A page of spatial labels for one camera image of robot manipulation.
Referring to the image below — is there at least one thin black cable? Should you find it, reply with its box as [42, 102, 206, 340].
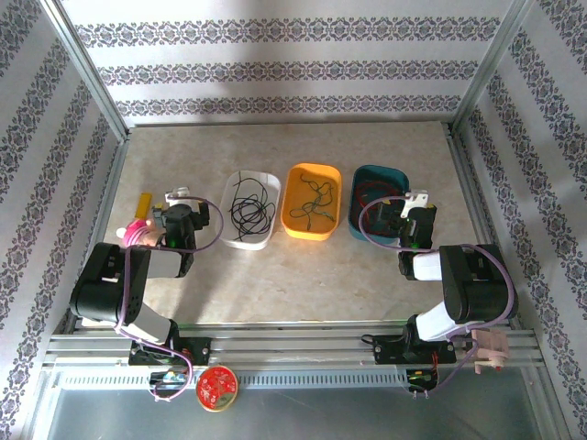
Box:
[227, 171, 276, 243]

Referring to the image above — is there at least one teal plastic container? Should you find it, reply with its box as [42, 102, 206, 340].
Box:
[347, 164, 411, 242]

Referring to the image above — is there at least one pink striped plush toy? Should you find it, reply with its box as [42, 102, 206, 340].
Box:
[116, 217, 167, 249]

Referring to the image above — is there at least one white plastic container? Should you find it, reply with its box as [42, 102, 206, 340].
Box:
[218, 170, 282, 251]

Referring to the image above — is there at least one orange plastic container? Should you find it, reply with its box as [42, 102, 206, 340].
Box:
[280, 162, 343, 242]

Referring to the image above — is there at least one pale pink plastic toy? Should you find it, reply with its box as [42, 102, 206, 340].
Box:
[471, 327, 511, 376]

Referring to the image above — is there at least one aluminium side rail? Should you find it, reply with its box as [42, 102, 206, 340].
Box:
[63, 130, 132, 334]
[442, 122, 517, 325]

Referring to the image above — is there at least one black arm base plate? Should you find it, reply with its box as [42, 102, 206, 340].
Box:
[361, 333, 459, 367]
[127, 336, 213, 368]

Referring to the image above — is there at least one aluminium frame post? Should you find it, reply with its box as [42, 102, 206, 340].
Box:
[39, 0, 132, 141]
[451, 0, 538, 134]

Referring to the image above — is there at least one wide aluminium mounting rail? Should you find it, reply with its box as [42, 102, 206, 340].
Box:
[43, 320, 547, 369]

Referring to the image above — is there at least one slotted grey cable duct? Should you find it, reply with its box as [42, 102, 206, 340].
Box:
[54, 369, 414, 391]

